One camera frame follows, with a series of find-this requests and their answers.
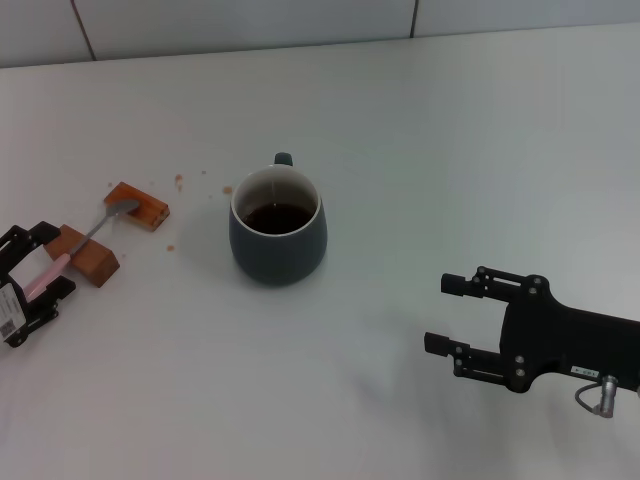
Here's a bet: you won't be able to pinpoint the dark coffee liquid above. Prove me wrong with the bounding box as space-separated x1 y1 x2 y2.
237 202 317 236

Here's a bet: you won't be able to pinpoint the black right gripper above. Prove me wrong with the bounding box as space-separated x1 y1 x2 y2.
423 267 640 395

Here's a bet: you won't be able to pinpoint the pink handled metal spoon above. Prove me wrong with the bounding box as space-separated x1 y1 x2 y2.
22 199 141 302

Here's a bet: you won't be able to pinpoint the flat orange wooden block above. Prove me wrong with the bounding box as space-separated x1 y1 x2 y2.
103 181 171 234

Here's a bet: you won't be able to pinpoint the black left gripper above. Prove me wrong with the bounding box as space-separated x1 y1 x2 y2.
0 222 77 350

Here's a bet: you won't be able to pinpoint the grey ceramic cup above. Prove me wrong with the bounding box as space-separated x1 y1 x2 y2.
228 151 329 288

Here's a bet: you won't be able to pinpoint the right gripper cable with plug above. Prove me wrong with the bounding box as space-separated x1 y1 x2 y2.
574 374 621 419

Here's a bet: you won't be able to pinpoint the tall brown wooden block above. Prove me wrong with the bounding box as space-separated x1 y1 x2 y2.
43 223 121 290

